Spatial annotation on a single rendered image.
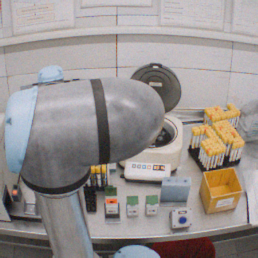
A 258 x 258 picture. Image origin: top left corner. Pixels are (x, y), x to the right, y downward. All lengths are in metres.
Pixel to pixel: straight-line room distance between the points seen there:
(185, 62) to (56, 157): 1.13
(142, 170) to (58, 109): 0.90
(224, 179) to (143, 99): 0.89
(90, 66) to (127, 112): 1.06
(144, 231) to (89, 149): 0.76
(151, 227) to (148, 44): 0.73
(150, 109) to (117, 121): 0.05
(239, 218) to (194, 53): 0.74
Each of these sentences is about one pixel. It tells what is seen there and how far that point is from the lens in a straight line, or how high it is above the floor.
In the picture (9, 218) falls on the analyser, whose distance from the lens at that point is 1.22.
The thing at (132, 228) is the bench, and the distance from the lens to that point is 1.18.
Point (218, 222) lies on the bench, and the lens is 1.22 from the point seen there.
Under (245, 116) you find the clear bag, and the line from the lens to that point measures 1.58.
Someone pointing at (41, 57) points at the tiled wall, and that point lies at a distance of 1.49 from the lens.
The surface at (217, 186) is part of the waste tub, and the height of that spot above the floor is 0.89.
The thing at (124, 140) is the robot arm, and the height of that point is 1.55.
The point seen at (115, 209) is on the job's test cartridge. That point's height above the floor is 0.93.
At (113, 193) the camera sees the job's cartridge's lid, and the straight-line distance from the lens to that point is 1.17.
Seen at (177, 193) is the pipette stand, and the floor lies 0.93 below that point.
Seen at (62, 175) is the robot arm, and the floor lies 1.50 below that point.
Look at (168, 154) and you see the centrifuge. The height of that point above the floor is 0.98.
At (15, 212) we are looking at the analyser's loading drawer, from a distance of 1.21.
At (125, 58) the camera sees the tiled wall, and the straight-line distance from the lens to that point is 1.48.
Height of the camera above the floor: 1.83
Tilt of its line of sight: 37 degrees down
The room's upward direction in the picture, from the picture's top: 1 degrees clockwise
